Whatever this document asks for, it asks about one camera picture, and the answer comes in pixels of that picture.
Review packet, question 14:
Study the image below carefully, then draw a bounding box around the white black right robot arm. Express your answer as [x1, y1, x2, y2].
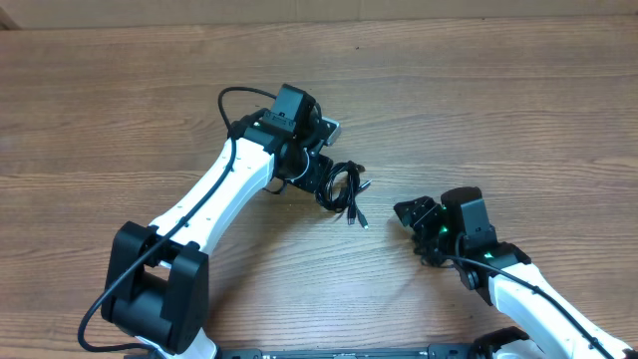
[393, 186, 637, 358]

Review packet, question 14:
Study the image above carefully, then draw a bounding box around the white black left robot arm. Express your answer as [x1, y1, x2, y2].
[91, 85, 341, 358]

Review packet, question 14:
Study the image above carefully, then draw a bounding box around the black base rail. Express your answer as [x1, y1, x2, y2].
[124, 342, 529, 359]

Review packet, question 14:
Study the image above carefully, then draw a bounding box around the black cable bundle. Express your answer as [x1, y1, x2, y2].
[313, 160, 373, 230]

